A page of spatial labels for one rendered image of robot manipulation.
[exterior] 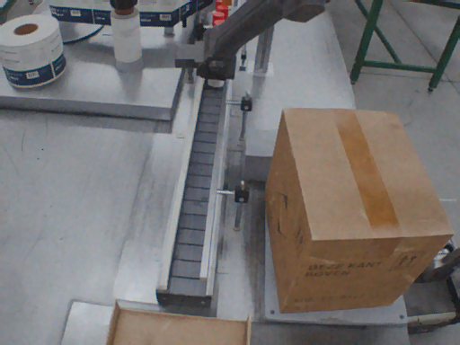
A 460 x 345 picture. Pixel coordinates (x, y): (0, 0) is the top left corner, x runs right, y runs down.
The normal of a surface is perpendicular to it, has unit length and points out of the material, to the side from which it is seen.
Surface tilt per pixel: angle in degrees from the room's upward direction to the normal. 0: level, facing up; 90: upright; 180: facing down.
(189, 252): 0
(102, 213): 0
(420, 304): 0
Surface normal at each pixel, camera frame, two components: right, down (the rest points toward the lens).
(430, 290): 0.08, -0.67
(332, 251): 0.07, 0.74
